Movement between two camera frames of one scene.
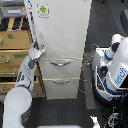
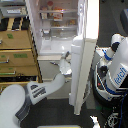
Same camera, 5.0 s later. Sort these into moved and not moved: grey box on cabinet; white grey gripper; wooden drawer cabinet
Moved: white grey gripper
Not moved: wooden drawer cabinet; grey box on cabinet
